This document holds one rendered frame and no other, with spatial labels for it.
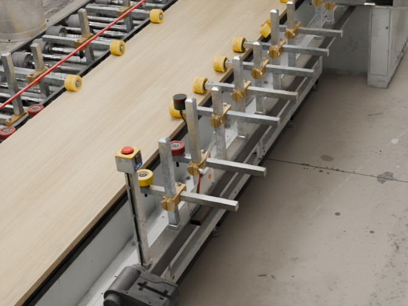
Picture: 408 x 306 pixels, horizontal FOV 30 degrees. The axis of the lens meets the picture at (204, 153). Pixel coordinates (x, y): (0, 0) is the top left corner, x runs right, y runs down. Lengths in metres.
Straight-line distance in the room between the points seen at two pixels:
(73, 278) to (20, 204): 0.40
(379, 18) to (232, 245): 2.12
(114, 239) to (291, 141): 2.16
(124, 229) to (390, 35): 2.91
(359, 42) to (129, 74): 2.25
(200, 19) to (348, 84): 1.57
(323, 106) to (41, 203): 2.84
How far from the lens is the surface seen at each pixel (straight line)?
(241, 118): 3.39
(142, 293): 1.48
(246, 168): 3.20
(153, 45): 4.34
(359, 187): 4.60
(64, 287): 2.92
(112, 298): 1.49
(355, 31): 5.72
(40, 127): 3.65
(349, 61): 5.83
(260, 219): 4.34
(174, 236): 3.12
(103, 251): 3.10
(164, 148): 2.94
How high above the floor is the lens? 2.60
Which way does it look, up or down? 31 degrees down
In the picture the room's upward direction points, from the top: 5 degrees counter-clockwise
